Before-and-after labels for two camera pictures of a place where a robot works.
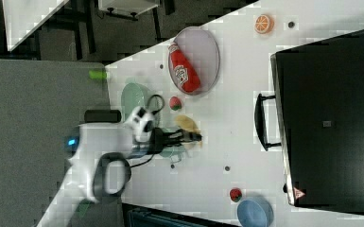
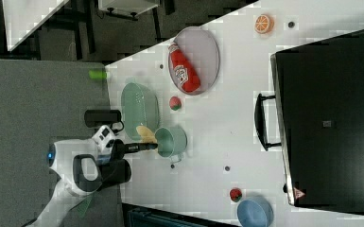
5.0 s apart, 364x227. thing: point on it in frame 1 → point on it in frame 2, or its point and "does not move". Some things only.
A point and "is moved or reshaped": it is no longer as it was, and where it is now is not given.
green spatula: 82,207 does not move
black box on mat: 102,115 does not move
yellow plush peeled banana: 186,123 is moved or reshaped
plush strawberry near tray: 175,103 does not move
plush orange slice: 264,24 does not move
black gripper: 160,139 → 120,148
